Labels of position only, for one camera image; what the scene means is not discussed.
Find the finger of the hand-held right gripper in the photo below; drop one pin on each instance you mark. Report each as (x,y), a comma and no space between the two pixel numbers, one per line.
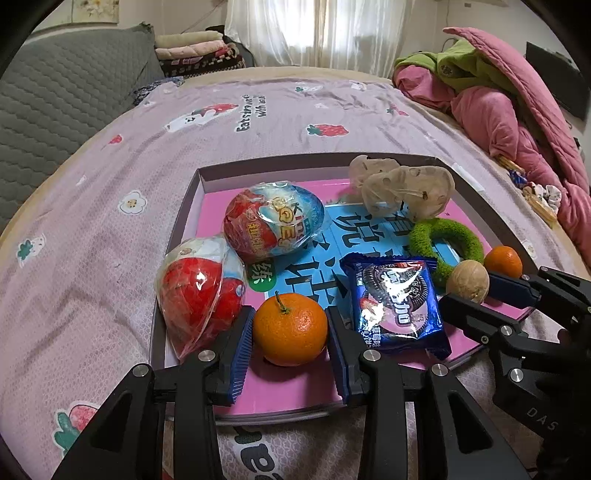
(471,314)
(510,290)

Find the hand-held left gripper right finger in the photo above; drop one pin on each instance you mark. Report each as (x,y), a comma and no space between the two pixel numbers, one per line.
(339,364)

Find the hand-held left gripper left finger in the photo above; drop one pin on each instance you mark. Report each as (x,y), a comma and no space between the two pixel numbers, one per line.
(240,355)

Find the orange tangerine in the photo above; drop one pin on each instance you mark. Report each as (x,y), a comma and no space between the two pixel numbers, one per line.
(503,261)
(291,330)

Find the brown walnut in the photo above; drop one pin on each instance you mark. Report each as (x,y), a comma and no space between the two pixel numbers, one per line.
(466,280)

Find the plastic-wrapped toy egg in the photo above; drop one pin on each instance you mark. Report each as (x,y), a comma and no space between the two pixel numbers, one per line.
(198,295)
(272,221)

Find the blue cookie packet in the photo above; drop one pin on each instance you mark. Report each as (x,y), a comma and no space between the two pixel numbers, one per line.
(397,300)

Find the green fuzzy hair scrunchie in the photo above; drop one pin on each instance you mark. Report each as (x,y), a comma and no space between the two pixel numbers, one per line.
(422,235)

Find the beige sheer hair scrunchie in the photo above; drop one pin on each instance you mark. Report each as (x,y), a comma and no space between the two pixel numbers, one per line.
(415,189)

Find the shallow grey cardboard box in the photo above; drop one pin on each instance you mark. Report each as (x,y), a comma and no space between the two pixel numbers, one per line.
(187,217)

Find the pink and blue book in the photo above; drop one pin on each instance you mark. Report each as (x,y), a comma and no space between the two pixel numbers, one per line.
(286,387)

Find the clear biscuit packet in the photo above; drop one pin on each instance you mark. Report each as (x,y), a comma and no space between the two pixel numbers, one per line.
(540,210)

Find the white patterned hair scrunchie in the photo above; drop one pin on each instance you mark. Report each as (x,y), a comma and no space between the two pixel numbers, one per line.
(547,196)

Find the blue candy wrapper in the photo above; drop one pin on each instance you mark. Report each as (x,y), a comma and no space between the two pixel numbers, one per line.
(518,179)

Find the yellow snack packet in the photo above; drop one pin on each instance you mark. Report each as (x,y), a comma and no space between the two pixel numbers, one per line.
(510,165)

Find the lilac strawberry print bedsheet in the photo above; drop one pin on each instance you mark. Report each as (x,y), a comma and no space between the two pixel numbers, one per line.
(115,258)

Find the pink quilt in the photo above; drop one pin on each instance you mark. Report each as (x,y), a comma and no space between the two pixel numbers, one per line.
(485,115)

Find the black television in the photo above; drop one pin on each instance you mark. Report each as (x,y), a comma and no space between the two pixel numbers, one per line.
(554,78)

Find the green blanket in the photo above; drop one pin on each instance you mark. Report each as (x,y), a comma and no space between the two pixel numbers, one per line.
(457,64)

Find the blue floral cloth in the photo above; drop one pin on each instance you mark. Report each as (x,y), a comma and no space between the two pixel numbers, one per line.
(157,87)

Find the dark checkered folded blanket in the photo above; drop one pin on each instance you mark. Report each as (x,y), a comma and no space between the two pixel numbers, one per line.
(203,64)

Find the pink folded blanket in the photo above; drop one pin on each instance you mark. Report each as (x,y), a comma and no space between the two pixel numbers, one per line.
(194,50)

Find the grey quilted headboard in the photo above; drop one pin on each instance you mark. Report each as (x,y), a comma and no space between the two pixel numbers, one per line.
(69,92)

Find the white sheer curtain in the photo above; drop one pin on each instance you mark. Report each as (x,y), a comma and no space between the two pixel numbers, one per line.
(323,32)

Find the cream folded blanket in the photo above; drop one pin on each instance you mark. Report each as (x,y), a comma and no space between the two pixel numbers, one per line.
(189,38)

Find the floral wall painting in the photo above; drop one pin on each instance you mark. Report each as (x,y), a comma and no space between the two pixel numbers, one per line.
(92,7)

